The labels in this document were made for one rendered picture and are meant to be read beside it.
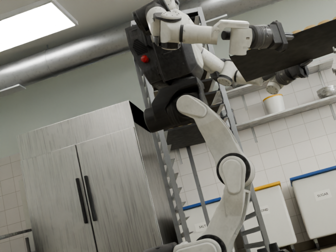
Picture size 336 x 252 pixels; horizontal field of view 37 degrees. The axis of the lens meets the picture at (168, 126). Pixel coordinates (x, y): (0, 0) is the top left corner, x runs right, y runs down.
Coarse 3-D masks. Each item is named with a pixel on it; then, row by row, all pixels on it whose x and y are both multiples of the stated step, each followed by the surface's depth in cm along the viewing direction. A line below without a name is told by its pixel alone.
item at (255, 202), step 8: (200, 8) 334; (200, 16) 332; (224, 88) 320; (224, 96) 318; (224, 104) 317; (232, 120) 314; (232, 128) 313; (240, 144) 310; (256, 200) 302; (256, 208) 300; (256, 216) 300; (264, 232) 297; (264, 240) 295
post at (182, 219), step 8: (152, 96) 316; (160, 136) 310; (168, 160) 306; (168, 168) 304; (176, 184) 302; (176, 192) 301; (176, 200) 300; (184, 216) 297; (184, 224) 296; (184, 232) 295
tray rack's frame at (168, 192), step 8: (192, 8) 334; (136, 64) 387; (136, 72) 386; (144, 88) 382; (144, 96) 380; (144, 104) 379; (152, 136) 372; (160, 160) 368; (192, 160) 371; (160, 168) 366; (192, 168) 369; (168, 192) 362; (200, 192) 365; (168, 200) 360; (200, 200) 363; (176, 224) 356; (176, 232) 354
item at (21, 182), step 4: (20, 180) 658; (20, 184) 656; (20, 188) 655; (20, 192) 654; (24, 192) 653; (24, 196) 652; (24, 200) 651; (24, 204) 650; (24, 208) 649; (24, 212) 647; (28, 212) 646; (24, 216) 647; (28, 216) 645; (28, 220) 644; (28, 224) 643; (28, 228) 642; (28, 232) 641; (28, 236) 640; (32, 236) 639; (32, 240) 638; (32, 244) 636; (32, 248) 635
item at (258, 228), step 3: (252, 228) 317; (255, 228) 309; (258, 228) 301; (243, 231) 346; (246, 231) 336; (249, 231) 327; (252, 231) 319; (255, 231) 299; (240, 234) 359; (243, 234) 348; (246, 234) 332
